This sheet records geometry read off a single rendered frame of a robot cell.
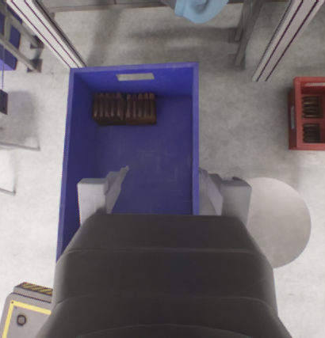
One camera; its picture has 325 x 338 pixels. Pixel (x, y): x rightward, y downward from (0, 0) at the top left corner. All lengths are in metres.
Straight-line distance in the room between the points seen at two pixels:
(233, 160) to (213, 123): 0.19
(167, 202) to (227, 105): 0.57
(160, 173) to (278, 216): 0.43
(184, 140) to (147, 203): 0.27
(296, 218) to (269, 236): 0.10
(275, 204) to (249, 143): 0.37
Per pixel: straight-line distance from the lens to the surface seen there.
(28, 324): 1.00
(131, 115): 0.87
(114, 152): 0.92
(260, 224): 0.87
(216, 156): 1.11
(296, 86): 1.16
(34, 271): 1.34
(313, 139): 1.23
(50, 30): 1.03
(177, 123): 0.91
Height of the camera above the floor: 1.08
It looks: 80 degrees down
